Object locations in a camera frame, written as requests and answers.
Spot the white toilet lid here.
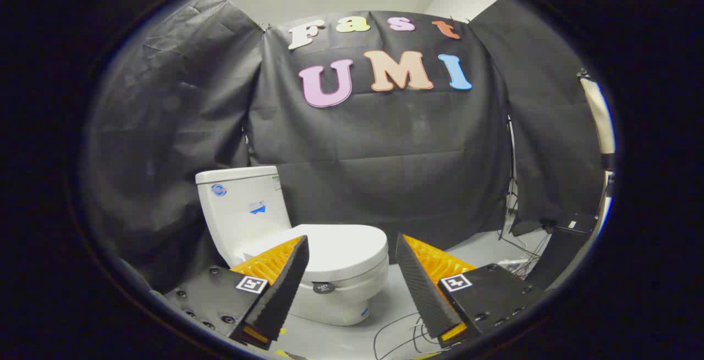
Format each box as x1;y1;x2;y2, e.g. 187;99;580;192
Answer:
242;224;389;284

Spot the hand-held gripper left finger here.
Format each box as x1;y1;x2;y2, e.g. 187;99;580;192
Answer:
163;235;310;351

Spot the thin metal stand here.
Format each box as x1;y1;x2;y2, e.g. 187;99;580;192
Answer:
498;115;520;241

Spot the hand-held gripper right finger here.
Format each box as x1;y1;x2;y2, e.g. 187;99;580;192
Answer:
395;233;545;348

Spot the white ceramic toilet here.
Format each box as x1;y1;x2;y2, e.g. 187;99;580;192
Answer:
195;166;390;326

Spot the white upright post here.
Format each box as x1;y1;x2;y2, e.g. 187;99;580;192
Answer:
577;71;615;154

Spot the tangle of floor cables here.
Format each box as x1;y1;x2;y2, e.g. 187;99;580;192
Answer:
373;311;443;359

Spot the black backdrop cloth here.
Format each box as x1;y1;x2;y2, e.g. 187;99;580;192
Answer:
82;0;606;295

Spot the black box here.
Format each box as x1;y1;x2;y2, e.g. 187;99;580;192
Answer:
525;213;597;292

